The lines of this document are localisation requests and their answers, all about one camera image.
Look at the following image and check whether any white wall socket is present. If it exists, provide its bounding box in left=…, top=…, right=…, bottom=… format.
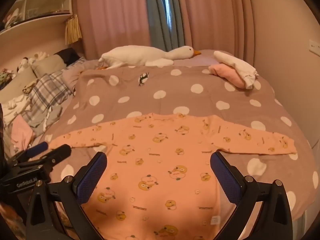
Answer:
left=309, top=39, right=320, bottom=55

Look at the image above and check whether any plaid grey cloth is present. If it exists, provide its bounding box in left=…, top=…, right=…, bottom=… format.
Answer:
left=21, top=71, right=75, bottom=128

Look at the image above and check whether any pink printed baby shirt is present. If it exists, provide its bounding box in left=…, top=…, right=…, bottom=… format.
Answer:
left=49, top=113, right=298, bottom=240

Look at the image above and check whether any folded pink garment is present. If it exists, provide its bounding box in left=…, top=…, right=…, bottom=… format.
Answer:
left=209, top=64, right=247, bottom=89

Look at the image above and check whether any white goose plush toy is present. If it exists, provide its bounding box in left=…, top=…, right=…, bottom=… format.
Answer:
left=98, top=45, right=202, bottom=69

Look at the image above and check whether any small white plush toy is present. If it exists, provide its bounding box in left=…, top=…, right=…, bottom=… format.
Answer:
left=27, top=52, right=50, bottom=63

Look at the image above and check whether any blue curtain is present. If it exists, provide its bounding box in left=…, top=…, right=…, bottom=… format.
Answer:
left=144, top=0, right=187, bottom=52

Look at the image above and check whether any white shelf cabinet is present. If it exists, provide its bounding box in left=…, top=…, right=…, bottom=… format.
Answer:
left=0, top=0, right=74, bottom=34

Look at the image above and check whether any grey pillow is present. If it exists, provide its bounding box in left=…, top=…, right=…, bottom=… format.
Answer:
left=32, top=54, right=68, bottom=77

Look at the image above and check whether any crumpled white cloth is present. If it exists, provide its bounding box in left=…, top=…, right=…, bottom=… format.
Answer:
left=7, top=97, right=32, bottom=117

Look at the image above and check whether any mauve white-spotted blanket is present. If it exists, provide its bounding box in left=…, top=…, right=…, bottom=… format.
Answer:
left=41, top=65, right=320, bottom=230

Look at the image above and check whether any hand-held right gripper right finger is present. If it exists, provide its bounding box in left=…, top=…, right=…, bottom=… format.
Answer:
left=210, top=151, right=293, bottom=240

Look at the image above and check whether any beige pillow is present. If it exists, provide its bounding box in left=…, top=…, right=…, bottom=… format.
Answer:
left=0, top=67, right=38, bottom=100

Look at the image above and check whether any folded white garment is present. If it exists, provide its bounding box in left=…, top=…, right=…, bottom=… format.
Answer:
left=214, top=51, right=258, bottom=90

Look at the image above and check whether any light pink cloth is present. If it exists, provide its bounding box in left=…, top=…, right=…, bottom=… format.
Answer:
left=11, top=116, right=37, bottom=148

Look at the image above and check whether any black cloth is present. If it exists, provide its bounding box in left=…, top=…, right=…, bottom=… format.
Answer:
left=54, top=48, right=83, bottom=67

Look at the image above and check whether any crumpled lavender cloth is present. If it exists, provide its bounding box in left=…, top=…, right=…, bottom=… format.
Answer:
left=62, top=60, right=100, bottom=90

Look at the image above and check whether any yellow straw tassel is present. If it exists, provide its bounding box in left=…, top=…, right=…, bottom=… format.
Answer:
left=65, top=15, right=82, bottom=44

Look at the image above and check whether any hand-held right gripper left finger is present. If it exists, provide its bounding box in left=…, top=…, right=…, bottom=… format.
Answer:
left=26, top=151, right=108, bottom=240

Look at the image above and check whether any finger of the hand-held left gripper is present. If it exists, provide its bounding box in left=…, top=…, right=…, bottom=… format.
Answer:
left=6, top=142, right=49, bottom=167
left=19, top=144, right=72, bottom=170

